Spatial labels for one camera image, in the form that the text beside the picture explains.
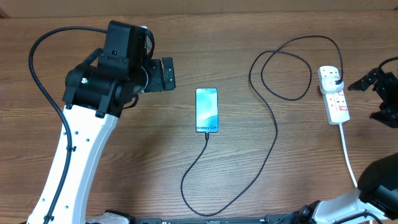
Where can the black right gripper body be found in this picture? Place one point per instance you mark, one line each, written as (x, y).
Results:
(388, 91)

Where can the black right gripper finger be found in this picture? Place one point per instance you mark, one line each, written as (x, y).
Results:
(387, 117)
(365, 82)

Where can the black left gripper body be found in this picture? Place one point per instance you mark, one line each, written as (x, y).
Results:
(153, 70)

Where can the Samsung Galaxy smartphone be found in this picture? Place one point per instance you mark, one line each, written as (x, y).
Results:
(206, 110)

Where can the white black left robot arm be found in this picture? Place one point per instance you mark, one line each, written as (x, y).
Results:
(97, 91)

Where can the white charger plug adapter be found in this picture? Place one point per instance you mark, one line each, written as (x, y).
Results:
(330, 85)

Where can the white power strip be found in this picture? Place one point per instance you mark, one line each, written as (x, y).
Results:
(335, 104)

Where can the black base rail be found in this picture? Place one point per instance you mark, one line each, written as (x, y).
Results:
(217, 221)

